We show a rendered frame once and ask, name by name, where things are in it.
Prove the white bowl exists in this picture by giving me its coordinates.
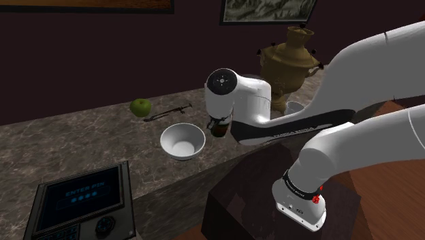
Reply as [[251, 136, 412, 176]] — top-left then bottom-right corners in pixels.
[[159, 122, 206, 162]]

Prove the black keypad screen device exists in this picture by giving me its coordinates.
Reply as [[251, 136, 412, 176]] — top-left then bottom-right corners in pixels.
[[22, 160, 138, 240]]

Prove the dark robot stand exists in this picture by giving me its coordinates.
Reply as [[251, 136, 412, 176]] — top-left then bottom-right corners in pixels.
[[200, 142, 362, 240]]

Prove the small white cup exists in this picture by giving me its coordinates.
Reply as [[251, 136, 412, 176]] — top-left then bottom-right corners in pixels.
[[285, 100, 306, 116]]

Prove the green apple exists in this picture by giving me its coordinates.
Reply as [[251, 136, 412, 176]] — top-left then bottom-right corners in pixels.
[[129, 98, 153, 118]]

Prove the grey landscape wall picture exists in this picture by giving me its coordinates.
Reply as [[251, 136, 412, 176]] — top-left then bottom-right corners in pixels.
[[219, 0, 318, 26]]

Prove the thin dark metal tool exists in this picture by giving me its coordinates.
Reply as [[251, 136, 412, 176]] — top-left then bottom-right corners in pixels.
[[143, 103, 193, 123]]

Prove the brass samovar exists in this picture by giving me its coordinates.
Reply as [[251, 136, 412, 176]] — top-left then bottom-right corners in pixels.
[[256, 23, 325, 114]]

